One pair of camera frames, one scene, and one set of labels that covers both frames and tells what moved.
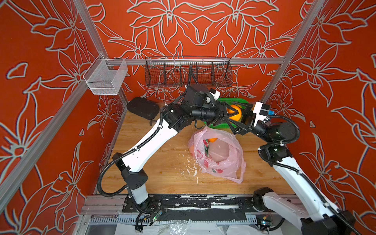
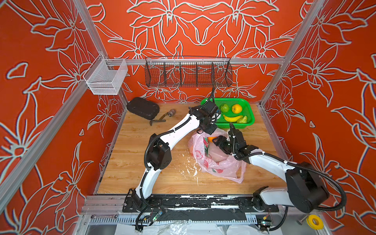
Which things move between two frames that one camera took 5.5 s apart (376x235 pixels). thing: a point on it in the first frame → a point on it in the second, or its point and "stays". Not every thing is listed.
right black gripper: [250, 123] → [220, 142]
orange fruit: [212, 140] stays
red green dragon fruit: [206, 145] stays
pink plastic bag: [218, 153] stays
